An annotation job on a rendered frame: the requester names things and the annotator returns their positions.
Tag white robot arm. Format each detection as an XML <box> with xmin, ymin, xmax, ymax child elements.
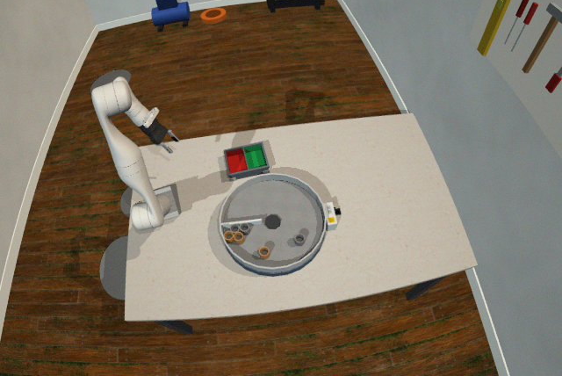
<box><xmin>91</xmin><ymin>76</ymin><xmax>171</xmax><ymax>230</ymax></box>

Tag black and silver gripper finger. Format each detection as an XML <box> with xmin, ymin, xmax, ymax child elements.
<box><xmin>167</xmin><ymin>130</ymin><xmax>179</xmax><ymax>142</ymax></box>
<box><xmin>155</xmin><ymin>142</ymin><xmax>173</xmax><ymax>153</ymax></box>

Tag grey crate with red and green compartments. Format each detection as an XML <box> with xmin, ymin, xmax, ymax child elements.
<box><xmin>224</xmin><ymin>141</ymin><xmax>270</xmax><ymax>182</ymax></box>

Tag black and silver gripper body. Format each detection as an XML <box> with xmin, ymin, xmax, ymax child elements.
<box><xmin>130</xmin><ymin>105</ymin><xmax>168</xmax><ymax>144</ymax></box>

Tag bronze bushing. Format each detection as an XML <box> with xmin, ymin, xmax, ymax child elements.
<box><xmin>234</xmin><ymin>232</ymin><xmax>244</xmax><ymax>244</ymax></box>
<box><xmin>259</xmin><ymin>247</ymin><xmax>270</xmax><ymax>259</ymax></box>
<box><xmin>224</xmin><ymin>231</ymin><xmax>234</xmax><ymax>243</ymax></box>

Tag grey round turntable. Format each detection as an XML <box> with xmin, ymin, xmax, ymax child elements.
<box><xmin>220</xmin><ymin>173</ymin><xmax>341</xmax><ymax>277</ymax></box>

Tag grey metal sleeve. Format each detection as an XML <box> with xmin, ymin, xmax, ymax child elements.
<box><xmin>230</xmin><ymin>224</ymin><xmax>241</xmax><ymax>234</ymax></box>
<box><xmin>295</xmin><ymin>234</ymin><xmax>305</xmax><ymax>246</ymax></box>
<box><xmin>240</xmin><ymin>222</ymin><xmax>250</xmax><ymax>235</ymax></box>

